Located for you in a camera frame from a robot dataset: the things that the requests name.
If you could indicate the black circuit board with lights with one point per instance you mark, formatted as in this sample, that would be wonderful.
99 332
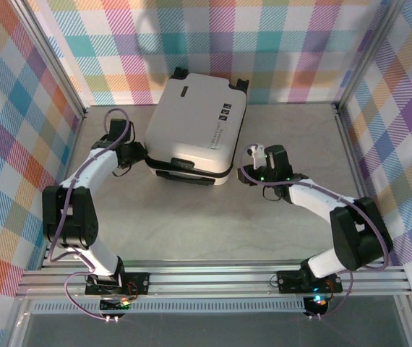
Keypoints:
113 304
316 305

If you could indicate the white hard-shell suitcase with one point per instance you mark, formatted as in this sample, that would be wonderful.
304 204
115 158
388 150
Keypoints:
195 126

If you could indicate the aluminium corner post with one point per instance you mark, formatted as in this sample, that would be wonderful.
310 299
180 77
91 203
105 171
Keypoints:
366 54
52 58

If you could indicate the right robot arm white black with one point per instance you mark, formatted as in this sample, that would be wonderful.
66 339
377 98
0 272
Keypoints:
358 235

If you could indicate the aluminium front rail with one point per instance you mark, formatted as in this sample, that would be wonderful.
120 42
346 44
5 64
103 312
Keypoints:
209 280

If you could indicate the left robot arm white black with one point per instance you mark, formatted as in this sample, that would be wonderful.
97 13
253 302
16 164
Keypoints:
70 217

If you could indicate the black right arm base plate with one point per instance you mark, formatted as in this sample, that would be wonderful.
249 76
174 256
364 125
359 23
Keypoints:
289 282

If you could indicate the aluminium side rail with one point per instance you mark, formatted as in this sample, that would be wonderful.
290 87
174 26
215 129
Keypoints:
348 144

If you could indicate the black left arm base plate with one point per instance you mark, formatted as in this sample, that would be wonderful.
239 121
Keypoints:
139 282

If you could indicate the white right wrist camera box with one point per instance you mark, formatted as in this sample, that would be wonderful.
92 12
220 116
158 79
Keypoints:
257 155

